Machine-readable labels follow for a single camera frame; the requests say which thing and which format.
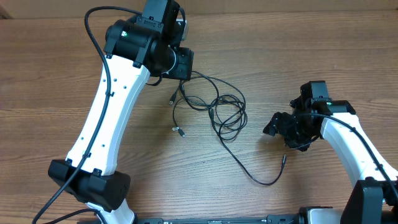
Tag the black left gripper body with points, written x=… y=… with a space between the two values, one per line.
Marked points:
x=182 y=66

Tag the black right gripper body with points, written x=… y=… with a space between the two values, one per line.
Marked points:
x=286 y=123

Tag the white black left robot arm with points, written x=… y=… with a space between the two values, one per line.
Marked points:
x=146 y=45

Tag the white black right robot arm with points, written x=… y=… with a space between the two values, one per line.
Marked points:
x=316 y=115

